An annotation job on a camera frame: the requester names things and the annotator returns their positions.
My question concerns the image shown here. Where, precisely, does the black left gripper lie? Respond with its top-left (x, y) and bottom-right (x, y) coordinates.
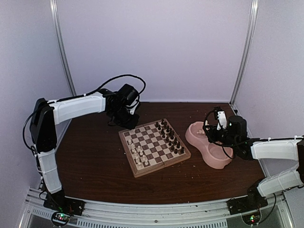
top-left (110, 105), bottom-right (140, 130)

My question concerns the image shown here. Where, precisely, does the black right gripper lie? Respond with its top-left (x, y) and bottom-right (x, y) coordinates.
top-left (203, 124), bottom-right (238, 149)

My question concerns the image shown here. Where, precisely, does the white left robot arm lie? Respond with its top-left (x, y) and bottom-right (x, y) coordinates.
top-left (29, 84), bottom-right (140, 211)

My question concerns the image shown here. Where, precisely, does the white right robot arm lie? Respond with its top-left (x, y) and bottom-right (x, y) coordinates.
top-left (203, 111), bottom-right (304, 210)

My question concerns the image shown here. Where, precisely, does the wooden chess board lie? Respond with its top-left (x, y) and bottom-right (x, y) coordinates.
top-left (119, 118), bottom-right (191, 178)

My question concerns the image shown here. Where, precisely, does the dark chess pieces row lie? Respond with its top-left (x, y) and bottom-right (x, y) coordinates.
top-left (151, 119), bottom-right (186, 160)

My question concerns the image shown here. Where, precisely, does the right circuit board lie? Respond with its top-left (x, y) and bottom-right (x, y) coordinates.
top-left (242, 212), bottom-right (261, 226)

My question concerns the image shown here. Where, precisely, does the circuit board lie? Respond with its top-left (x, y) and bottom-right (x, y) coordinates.
top-left (51, 211), bottom-right (71, 226)
top-left (242, 212), bottom-right (261, 226)

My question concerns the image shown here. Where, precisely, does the left circuit board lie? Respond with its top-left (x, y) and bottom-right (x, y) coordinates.
top-left (51, 211), bottom-right (71, 226)

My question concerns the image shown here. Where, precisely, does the pink double pet bowl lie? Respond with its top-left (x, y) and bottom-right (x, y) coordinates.
top-left (185, 122), bottom-right (233, 169)

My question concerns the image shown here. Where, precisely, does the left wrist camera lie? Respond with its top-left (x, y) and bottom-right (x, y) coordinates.
top-left (128, 100), bottom-right (141, 115)

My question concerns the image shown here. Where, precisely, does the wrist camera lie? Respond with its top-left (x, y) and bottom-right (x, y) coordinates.
top-left (213, 106), bottom-right (227, 131)
top-left (128, 100), bottom-right (141, 115)

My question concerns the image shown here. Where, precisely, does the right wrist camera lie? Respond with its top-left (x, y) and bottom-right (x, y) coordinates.
top-left (213, 106), bottom-right (227, 131)

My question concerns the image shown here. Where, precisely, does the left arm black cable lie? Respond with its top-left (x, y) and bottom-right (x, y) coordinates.
top-left (22, 74), bottom-right (147, 152)

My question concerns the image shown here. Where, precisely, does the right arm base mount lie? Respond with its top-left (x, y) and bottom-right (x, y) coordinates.
top-left (227, 196), bottom-right (268, 215)

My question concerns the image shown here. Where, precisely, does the aluminium front rail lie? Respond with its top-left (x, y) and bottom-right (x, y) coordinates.
top-left (19, 187), bottom-right (295, 228)

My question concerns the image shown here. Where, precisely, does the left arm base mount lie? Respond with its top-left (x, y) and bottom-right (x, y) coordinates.
top-left (43, 197), bottom-right (85, 216)

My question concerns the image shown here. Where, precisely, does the left aluminium frame post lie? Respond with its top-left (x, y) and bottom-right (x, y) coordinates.
top-left (49, 0), bottom-right (76, 97)

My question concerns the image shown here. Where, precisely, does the aluminium frame post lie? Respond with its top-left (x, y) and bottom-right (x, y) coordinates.
top-left (229, 0), bottom-right (259, 106)
top-left (49, 0), bottom-right (76, 97)

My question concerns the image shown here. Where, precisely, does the right aluminium frame post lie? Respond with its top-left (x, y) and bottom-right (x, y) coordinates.
top-left (229, 0), bottom-right (259, 106)

